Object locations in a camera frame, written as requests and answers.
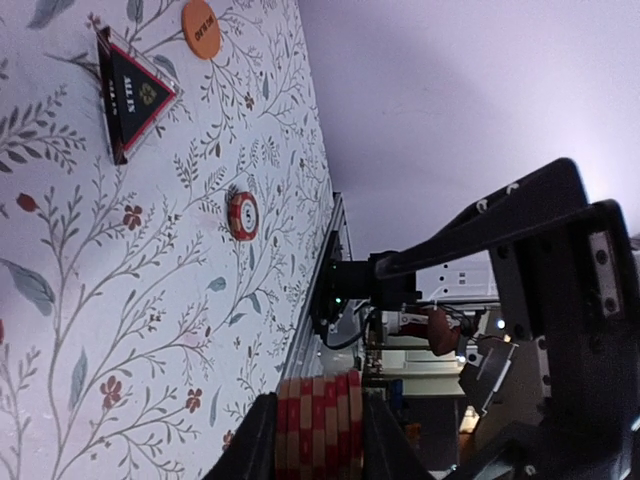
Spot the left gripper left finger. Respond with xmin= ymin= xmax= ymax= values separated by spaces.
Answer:
xmin=202 ymin=393 xmax=278 ymax=480

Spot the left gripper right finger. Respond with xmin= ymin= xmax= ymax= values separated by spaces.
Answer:
xmin=362 ymin=393 xmax=435 ymax=480

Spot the orange poker chip stack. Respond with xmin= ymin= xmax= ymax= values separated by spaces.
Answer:
xmin=274 ymin=369 xmax=364 ymax=480

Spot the single red poker chip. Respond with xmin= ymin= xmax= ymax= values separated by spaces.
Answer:
xmin=228 ymin=191 xmax=259 ymax=241

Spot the orange round button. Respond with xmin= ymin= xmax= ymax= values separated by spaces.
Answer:
xmin=181 ymin=0 xmax=221 ymax=60

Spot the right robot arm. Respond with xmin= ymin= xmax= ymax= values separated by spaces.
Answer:
xmin=373 ymin=158 xmax=639 ymax=479

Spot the floral table mat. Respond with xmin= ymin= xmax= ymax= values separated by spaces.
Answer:
xmin=1 ymin=1 xmax=333 ymax=479

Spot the black triangle marker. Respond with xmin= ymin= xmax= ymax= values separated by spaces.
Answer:
xmin=96 ymin=26 xmax=182 ymax=166

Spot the front aluminium rail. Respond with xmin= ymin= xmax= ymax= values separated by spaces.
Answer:
xmin=279 ymin=192 xmax=352 ymax=381

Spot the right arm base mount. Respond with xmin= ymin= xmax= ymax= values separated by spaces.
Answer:
xmin=308 ymin=192 xmax=421 ymax=349

